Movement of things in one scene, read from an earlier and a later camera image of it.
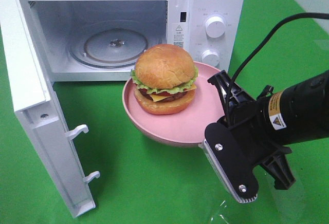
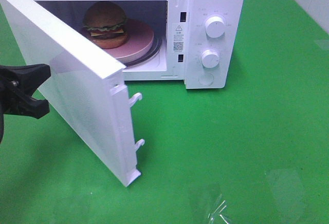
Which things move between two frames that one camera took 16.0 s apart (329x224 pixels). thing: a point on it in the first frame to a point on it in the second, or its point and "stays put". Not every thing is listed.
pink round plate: x=185 y=128 to x=140 y=39
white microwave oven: x=94 y=29 stays put
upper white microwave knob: x=215 y=26 stays put
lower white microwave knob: x=210 y=57 stays put
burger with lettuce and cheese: x=165 y=75 to x=106 y=21
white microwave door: x=35 y=100 to x=83 y=95
